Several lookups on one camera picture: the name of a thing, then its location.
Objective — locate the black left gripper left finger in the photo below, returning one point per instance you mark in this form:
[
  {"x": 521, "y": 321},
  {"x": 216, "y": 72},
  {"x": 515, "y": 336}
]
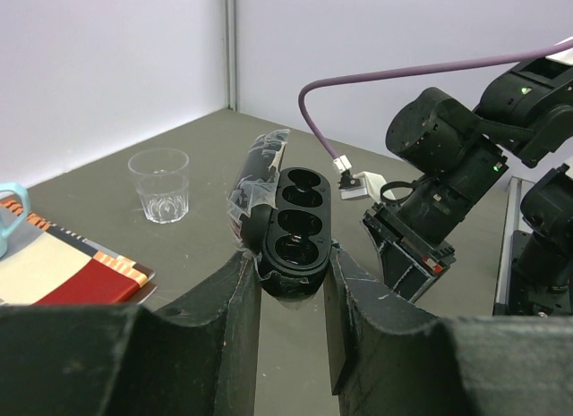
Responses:
[{"x": 195, "y": 356}]

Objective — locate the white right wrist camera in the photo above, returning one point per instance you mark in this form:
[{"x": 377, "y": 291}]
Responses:
[{"x": 358, "y": 183}]

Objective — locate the clear drinking glass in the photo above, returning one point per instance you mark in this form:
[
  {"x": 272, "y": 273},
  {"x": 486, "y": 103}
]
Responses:
[{"x": 161, "y": 178}]

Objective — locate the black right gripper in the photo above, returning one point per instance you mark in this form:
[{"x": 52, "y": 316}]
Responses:
[{"x": 407, "y": 260}]

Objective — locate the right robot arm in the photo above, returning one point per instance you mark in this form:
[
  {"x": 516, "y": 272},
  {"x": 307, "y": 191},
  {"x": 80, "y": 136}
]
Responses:
[{"x": 460, "y": 153}]

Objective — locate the colourful patchwork placemat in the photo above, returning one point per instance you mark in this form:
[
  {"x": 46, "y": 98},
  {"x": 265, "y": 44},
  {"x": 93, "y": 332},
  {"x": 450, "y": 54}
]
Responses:
[{"x": 48, "y": 264}]

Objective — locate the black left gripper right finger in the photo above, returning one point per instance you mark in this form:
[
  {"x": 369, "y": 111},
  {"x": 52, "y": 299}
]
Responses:
[{"x": 389, "y": 357}]

